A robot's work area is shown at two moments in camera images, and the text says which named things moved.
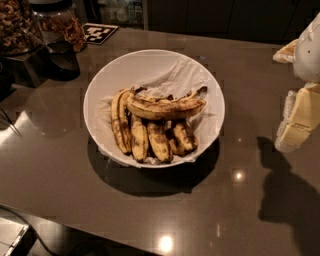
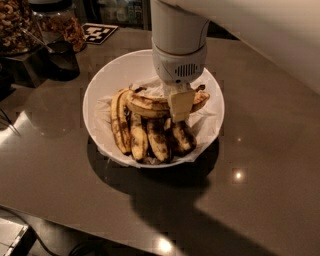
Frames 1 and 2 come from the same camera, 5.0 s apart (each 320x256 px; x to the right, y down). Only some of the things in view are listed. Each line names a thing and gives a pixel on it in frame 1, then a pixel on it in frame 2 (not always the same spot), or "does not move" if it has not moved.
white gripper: [309, 55] to [178, 66]
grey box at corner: [10, 233] does not move
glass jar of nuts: [20, 34] does not move
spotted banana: [167, 107] does not move
